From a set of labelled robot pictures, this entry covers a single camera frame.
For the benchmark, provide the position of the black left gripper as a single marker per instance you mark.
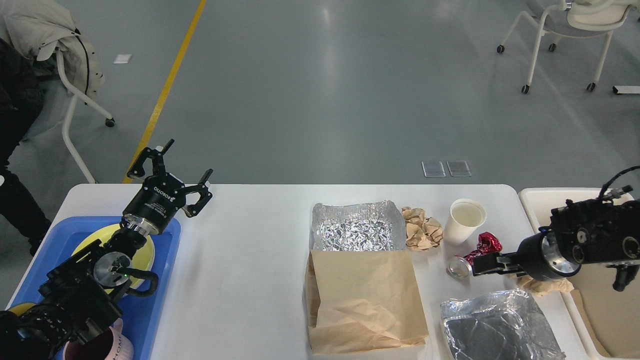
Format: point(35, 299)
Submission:
point(155, 202)

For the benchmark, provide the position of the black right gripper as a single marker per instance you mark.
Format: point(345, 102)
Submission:
point(539, 256)

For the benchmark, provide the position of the crushed red can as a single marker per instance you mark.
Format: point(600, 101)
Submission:
point(462, 266)

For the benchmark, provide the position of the yellow plastic plate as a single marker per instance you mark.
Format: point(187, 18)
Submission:
point(143, 258)

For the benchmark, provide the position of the pink mug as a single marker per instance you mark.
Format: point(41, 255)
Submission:
point(110, 345)

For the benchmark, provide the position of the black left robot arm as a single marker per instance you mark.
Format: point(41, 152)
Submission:
point(81, 295)

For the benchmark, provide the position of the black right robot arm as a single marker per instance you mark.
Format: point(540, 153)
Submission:
point(591, 231)

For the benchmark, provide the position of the white paper cup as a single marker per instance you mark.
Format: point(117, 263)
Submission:
point(465, 216)

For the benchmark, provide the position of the crumpled brown paper wad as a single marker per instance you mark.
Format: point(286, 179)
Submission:
point(543, 288)

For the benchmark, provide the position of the crumpled foil sheet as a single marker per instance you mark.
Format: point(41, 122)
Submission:
point(501, 325)

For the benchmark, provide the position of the crumpled brown paper ball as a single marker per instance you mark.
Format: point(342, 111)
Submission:
point(422, 232)

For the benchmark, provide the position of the silver foil tray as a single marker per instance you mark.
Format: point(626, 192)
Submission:
point(375, 226)

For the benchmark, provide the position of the beige plastic bin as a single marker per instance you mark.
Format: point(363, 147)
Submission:
point(611, 317)

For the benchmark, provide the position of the brown paper bag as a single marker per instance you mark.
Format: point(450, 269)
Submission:
point(359, 301)

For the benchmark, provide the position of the blue plastic tray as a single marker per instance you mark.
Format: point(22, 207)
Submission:
point(141, 315)

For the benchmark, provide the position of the blue yellow mug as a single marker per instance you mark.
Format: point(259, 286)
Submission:
point(21, 308)

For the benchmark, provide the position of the white jacket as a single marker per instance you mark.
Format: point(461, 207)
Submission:
point(35, 28)

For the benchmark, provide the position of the white floor bar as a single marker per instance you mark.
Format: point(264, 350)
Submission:
point(626, 89)

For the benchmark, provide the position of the white rolling chair right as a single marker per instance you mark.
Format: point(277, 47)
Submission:
point(571, 19)

